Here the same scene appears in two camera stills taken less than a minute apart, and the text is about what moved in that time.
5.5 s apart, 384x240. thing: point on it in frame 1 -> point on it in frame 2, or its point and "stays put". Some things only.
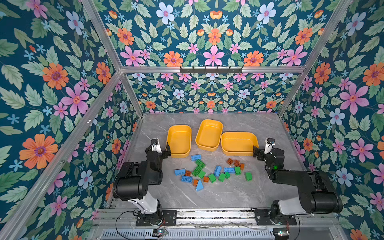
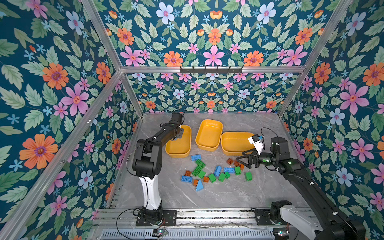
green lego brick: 196,171 stays put
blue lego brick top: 194,158 stays put
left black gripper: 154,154 -> 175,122
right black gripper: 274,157 -> 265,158
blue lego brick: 186,179 stays put
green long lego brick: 200,163 stays put
